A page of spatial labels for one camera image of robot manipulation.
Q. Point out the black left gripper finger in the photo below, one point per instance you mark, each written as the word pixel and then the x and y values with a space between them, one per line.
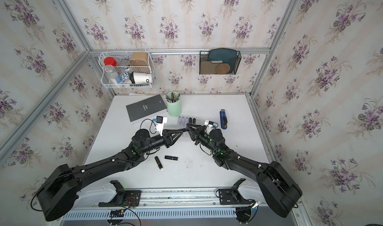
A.
pixel 174 137
pixel 175 131

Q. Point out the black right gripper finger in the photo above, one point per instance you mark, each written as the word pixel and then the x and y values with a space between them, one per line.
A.
pixel 195 126
pixel 192 133

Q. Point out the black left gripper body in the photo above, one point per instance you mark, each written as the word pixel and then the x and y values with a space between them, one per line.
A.
pixel 166 140

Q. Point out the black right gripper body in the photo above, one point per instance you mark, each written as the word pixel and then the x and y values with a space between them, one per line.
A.
pixel 202 131

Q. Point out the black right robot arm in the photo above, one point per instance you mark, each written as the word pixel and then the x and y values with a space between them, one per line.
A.
pixel 280 191

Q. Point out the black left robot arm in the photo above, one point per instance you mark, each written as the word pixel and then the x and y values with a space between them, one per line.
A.
pixel 57 195

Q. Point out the mint green pen cup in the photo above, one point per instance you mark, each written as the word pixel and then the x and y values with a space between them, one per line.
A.
pixel 174 109

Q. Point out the pens in cup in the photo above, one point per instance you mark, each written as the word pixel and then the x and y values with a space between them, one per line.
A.
pixel 173 97

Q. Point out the dark grey notebook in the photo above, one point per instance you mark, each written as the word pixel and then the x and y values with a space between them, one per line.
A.
pixel 145 107

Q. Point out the white cylindrical speaker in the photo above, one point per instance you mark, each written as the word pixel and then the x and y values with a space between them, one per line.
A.
pixel 140 78

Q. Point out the clear plastic bottle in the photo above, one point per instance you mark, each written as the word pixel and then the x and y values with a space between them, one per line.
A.
pixel 113 75

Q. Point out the red lidded jar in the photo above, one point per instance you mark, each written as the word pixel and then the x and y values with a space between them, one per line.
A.
pixel 110 61

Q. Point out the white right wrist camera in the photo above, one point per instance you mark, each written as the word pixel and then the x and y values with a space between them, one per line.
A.
pixel 209 126

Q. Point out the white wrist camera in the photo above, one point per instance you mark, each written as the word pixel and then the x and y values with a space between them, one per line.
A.
pixel 209 126
pixel 160 122

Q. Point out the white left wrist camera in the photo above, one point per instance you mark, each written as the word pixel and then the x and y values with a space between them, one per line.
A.
pixel 160 122

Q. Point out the aluminium front rail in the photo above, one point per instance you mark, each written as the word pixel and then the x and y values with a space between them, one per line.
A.
pixel 168 197

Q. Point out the black mesh wall organizer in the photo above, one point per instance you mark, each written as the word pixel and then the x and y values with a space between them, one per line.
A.
pixel 208 67

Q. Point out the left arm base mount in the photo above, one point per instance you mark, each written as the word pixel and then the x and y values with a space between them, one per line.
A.
pixel 123 197

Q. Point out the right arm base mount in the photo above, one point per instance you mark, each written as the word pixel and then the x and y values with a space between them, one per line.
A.
pixel 232 196

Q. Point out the white wire wall basket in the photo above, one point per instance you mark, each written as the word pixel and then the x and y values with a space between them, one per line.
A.
pixel 124 69

